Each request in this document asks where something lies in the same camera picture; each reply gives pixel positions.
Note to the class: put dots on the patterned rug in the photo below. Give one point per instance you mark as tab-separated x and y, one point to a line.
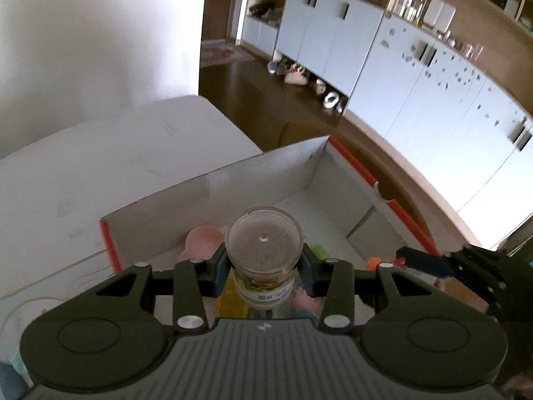
222	54

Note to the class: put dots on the glass cup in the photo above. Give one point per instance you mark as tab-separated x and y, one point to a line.
472	51

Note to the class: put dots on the grey round shoe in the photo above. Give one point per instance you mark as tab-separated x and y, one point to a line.
272	67

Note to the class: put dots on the white canisters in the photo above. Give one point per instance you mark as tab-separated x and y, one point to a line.
439	12

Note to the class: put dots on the glass jars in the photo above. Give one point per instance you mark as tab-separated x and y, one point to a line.
412	6

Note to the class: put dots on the white two-door cabinet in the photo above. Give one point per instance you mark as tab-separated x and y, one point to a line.
324	37

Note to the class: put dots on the white cardboard box orange rim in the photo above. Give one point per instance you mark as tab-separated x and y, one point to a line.
333	200

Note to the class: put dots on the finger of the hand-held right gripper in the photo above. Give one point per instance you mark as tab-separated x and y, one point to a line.
424	264

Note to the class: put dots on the pink slipper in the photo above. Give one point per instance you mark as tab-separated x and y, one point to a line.
296	77

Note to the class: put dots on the clear plastic jar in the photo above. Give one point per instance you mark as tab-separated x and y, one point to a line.
264	241

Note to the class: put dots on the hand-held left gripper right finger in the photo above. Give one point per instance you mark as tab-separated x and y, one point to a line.
309	266

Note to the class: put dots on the orange plastic item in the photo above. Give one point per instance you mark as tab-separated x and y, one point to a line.
372	262

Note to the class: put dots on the dark shoes on shelf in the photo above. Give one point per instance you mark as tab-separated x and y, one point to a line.
263	12

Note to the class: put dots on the silver shoe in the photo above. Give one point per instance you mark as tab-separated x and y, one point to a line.
331	100

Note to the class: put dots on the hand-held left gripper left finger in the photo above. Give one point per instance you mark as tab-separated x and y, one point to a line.
216	267

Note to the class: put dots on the green plastic item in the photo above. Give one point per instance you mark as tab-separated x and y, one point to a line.
319	253

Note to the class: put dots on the white cabinet with stickers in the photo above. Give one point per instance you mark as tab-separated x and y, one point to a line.
441	125

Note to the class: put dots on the brown wooden door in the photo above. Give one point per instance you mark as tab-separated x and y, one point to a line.
218	4

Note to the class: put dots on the low white cabinet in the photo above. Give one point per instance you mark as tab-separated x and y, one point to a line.
259	35

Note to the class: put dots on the pink plastic item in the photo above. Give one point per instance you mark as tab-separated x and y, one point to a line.
202	241

